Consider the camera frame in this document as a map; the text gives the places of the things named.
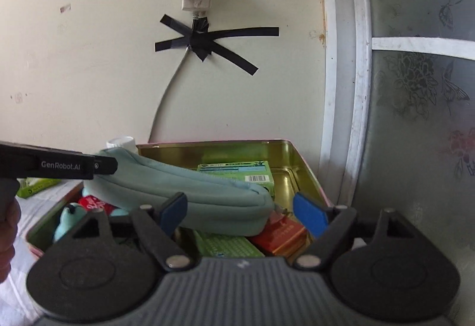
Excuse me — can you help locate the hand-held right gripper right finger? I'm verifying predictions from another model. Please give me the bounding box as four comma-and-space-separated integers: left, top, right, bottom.
293, 192, 414, 270

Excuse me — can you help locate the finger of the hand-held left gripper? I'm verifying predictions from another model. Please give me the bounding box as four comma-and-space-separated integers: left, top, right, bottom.
93, 156, 118, 175

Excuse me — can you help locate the person's left hand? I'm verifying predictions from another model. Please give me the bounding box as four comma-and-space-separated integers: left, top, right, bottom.
0, 198, 22, 275

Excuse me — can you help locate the white window frame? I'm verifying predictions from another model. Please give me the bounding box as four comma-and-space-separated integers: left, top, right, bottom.
317, 0, 475, 208

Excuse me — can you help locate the green barcode box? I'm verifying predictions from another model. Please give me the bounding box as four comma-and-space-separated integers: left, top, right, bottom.
197, 160, 275, 200

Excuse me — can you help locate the frosted window glass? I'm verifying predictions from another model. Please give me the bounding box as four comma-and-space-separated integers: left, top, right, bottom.
362, 0, 475, 275

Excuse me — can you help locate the grey power cable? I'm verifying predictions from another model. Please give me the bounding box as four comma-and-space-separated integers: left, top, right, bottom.
148, 12, 208, 144

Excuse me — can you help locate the teal fabric pouch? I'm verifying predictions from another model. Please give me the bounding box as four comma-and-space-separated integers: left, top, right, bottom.
82, 148, 288, 239

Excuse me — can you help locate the teal plush toy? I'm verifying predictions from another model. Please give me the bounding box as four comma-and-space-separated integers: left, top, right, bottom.
53, 203, 130, 243

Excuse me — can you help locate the green foil packet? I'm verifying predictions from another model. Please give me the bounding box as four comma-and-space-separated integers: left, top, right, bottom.
17, 178, 63, 199

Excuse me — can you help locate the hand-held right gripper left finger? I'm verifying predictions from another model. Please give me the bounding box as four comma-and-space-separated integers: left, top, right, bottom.
70, 192, 195, 271

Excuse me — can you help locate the black tape cross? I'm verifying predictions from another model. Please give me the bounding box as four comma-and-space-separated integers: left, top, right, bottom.
155, 13, 280, 77

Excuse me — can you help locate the pink floral tin box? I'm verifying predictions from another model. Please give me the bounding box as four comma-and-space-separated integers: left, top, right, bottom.
26, 139, 335, 260

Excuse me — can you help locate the red printed packet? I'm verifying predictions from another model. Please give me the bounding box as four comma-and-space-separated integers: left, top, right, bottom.
79, 195, 114, 216

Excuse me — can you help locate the white plastic bottle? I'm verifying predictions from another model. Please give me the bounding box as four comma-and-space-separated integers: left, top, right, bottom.
106, 136, 139, 156

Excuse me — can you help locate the green cardboard box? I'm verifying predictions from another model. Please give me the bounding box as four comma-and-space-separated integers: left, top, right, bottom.
193, 230, 266, 258

